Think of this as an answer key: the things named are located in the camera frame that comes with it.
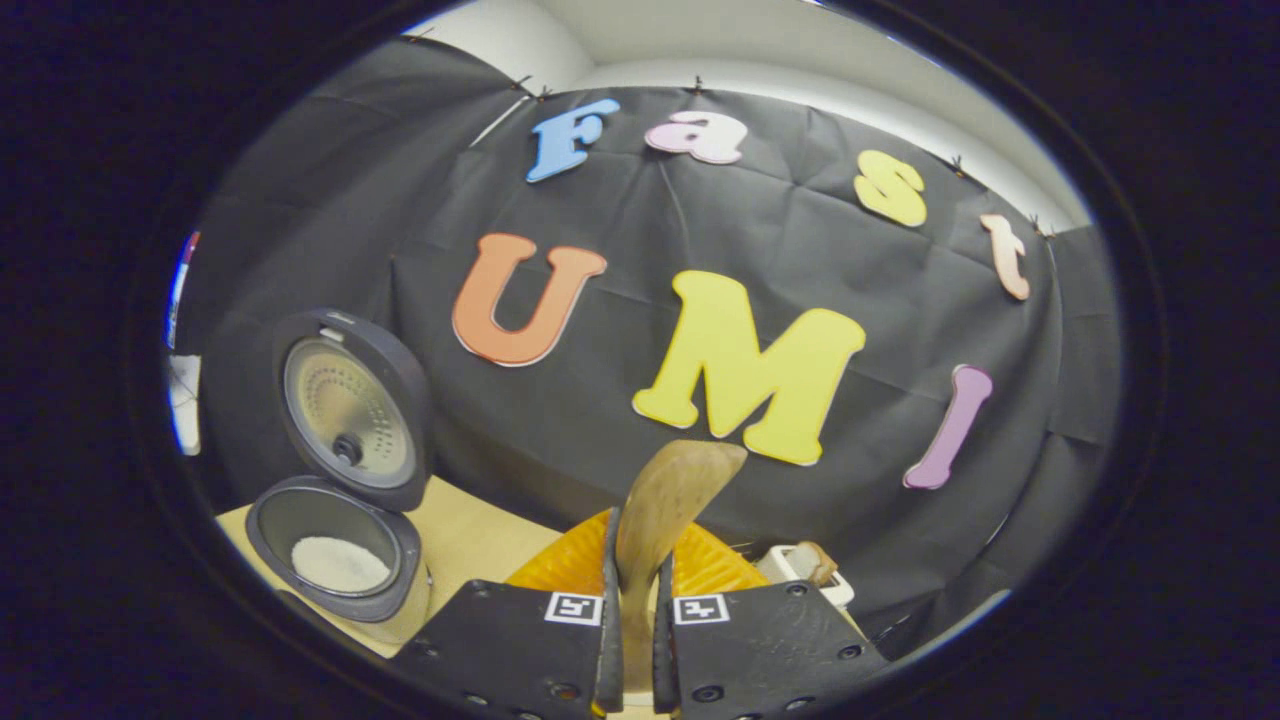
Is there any computer monitor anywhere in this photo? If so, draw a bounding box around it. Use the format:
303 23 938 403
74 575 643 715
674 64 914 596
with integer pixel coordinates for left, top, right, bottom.
165 230 201 351

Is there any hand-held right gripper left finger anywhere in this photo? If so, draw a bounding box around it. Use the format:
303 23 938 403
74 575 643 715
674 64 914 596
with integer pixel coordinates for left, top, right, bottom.
390 505 626 720

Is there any small white rice heap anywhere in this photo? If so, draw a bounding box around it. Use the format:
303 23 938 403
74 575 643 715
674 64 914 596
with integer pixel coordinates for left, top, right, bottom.
291 536 393 593

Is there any dark silver rice cooker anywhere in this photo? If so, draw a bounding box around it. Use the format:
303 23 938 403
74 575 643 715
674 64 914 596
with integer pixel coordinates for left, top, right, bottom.
245 308 436 646

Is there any white side table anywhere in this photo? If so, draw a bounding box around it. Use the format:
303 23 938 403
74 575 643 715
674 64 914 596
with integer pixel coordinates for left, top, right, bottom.
168 355 203 456

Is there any black backdrop cloth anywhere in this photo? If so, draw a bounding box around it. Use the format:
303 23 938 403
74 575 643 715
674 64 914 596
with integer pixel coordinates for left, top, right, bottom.
170 35 1121 661

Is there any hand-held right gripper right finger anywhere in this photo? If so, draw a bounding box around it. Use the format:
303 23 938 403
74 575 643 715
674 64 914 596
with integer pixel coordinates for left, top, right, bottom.
652 520 891 720

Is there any white toaster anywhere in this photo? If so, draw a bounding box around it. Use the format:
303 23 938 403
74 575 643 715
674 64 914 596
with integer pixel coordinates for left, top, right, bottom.
752 542 856 611

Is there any wooden spoon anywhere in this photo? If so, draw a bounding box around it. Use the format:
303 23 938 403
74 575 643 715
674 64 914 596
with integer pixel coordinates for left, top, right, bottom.
612 440 749 693

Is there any brown bread slice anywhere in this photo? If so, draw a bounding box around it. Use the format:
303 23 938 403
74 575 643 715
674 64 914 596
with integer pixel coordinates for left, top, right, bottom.
795 541 839 586

